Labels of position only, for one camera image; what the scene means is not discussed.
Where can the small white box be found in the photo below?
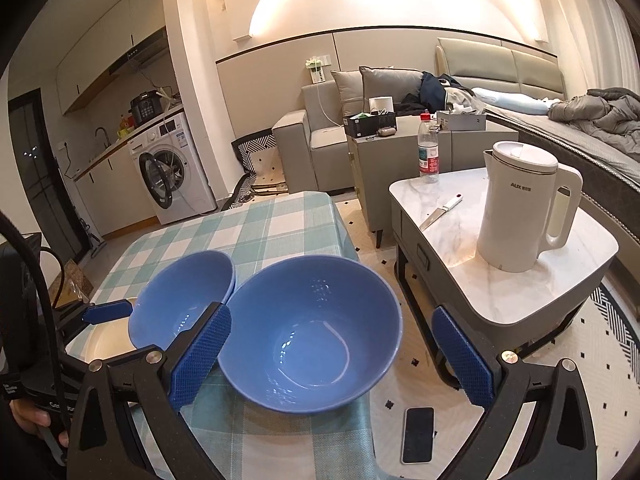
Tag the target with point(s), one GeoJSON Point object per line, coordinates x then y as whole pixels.
{"type": "Point", "coordinates": [382, 105]}

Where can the kitchen base cabinets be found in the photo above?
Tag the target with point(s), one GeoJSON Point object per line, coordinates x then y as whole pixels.
{"type": "Point", "coordinates": [115, 185]}

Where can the light grey pillow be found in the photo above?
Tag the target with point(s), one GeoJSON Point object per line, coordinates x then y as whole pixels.
{"type": "Point", "coordinates": [347, 92]}

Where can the dark grey pillow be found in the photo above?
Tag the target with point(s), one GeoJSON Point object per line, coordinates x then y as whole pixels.
{"type": "Point", "coordinates": [390, 85]}

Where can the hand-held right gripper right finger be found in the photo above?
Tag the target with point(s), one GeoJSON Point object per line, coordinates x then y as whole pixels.
{"type": "Point", "coordinates": [462, 360]}

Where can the black pressure cooker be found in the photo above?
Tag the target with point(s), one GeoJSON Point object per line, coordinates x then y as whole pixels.
{"type": "Point", "coordinates": [146, 109]}

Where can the white electric kettle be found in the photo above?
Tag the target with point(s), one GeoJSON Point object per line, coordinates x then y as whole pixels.
{"type": "Point", "coordinates": [515, 220]}

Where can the grey duvet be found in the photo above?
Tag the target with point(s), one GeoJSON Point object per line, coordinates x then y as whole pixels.
{"type": "Point", "coordinates": [600, 110]}

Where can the bed with padded headboard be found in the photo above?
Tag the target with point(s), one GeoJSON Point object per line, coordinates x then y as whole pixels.
{"type": "Point", "coordinates": [500, 60]}

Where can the white curtain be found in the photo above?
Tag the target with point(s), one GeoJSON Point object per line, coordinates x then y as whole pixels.
{"type": "Point", "coordinates": [585, 20]}

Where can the person's left hand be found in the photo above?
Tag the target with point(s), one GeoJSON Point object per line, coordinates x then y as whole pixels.
{"type": "Point", "coordinates": [30, 420]}

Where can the blue bowl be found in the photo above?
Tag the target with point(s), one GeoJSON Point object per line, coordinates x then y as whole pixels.
{"type": "Point", "coordinates": [300, 340]}
{"type": "Point", "coordinates": [231, 287]}
{"type": "Point", "coordinates": [180, 295]}

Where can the cardboard box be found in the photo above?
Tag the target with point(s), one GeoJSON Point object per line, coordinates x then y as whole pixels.
{"type": "Point", "coordinates": [75, 280]}

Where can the yellow oil bottle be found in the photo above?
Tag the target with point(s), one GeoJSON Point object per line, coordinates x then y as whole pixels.
{"type": "Point", "coordinates": [124, 129]}

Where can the plastic water bottle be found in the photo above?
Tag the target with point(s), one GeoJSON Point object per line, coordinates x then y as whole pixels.
{"type": "Point", "coordinates": [428, 160]}

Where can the black smartphone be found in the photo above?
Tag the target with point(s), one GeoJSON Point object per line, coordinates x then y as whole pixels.
{"type": "Point", "coordinates": [417, 435]}

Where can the dark blue jacket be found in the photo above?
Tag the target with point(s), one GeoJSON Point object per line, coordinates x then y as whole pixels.
{"type": "Point", "coordinates": [435, 90]}

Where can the dark glass door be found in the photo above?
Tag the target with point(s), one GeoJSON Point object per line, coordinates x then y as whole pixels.
{"type": "Point", "coordinates": [40, 170]}

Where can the light blue pillow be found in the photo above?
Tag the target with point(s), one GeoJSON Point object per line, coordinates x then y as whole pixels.
{"type": "Point", "coordinates": [510, 100]}

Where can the grey storage cabinet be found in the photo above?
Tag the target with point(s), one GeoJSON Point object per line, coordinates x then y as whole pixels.
{"type": "Point", "coordinates": [480, 150]}

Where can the cream plate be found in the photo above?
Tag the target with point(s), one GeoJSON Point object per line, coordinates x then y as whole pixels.
{"type": "Point", "coordinates": [107, 340]}

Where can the grey white box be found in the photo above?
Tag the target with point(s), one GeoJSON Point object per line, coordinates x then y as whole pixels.
{"type": "Point", "coordinates": [460, 121]}

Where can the white washing machine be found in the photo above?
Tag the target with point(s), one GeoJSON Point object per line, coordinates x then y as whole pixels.
{"type": "Point", "coordinates": [190, 180]}

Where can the grey bedside cabinet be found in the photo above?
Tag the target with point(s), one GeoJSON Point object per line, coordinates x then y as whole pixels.
{"type": "Point", "coordinates": [380, 185]}

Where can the kitchen wall cabinets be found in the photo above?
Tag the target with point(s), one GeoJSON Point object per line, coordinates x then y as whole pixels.
{"type": "Point", "coordinates": [100, 50]}

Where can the grey sofa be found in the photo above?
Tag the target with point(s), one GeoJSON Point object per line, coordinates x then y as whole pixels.
{"type": "Point", "coordinates": [320, 150]}

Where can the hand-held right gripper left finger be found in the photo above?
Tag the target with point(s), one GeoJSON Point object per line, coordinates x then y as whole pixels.
{"type": "Point", "coordinates": [200, 360]}

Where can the marble side table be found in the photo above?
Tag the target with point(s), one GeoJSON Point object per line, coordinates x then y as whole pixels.
{"type": "Point", "coordinates": [525, 305]}

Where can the range hood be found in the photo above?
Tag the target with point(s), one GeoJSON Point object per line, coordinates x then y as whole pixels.
{"type": "Point", "coordinates": [140, 55]}

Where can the black storage box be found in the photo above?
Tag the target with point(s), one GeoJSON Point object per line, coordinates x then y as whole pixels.
{"type": "Point", "coordinates": [372, 125]}

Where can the checked tablecloth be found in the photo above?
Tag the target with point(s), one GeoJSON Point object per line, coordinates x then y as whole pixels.
{"type": "Point", "coordinates": [280, 230]}

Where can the wall socket with plugs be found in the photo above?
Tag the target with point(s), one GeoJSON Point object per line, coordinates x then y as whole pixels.
{"type": "Point", "coordinates": [317, 70]}

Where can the kitchen faucet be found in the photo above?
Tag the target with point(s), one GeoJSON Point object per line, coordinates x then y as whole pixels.
{"type": "Point", "coordinates": [106, 140]}

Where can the patterned rug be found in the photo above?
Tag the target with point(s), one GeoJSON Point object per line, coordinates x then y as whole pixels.
{"type": "Point", "coordinates": [385, 280]}

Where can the small brown pouch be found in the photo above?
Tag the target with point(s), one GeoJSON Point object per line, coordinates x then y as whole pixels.
{"type": "Point", "coordinates": [387, 133]}

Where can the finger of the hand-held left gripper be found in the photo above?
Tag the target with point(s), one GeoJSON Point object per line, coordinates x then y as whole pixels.
{"type": "Point", "coordinates": [70, 360]}
{"type": "Point", "coordinates": [105, 312]}

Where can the floor mop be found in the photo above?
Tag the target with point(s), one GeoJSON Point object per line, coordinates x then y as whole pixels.
{"type": "Point", "coordinates": [95, 242]}

